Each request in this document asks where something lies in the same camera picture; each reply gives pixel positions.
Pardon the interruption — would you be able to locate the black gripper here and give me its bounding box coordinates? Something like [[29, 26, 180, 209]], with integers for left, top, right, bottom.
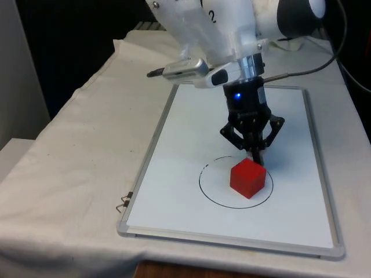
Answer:
[[219, 77, 286, 165]]

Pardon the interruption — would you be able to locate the red cube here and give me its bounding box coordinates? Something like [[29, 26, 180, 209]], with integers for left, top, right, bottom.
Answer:
[[230, 158, 267, 200]]

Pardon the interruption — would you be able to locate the flat whiteboard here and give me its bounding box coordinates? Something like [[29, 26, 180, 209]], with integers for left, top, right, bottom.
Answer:
[[117, 83, 347, 260]]

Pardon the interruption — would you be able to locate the grey cable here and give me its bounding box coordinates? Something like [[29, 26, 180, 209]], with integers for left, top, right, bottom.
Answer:
[[264, 0, 348, 82]]

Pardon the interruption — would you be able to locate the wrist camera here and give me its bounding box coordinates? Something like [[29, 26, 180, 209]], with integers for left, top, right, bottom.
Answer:
[[147, 57, 242, 89]]

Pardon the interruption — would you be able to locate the black cable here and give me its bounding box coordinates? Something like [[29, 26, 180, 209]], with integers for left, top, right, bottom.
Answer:
[[320, 27, 371, 93]]

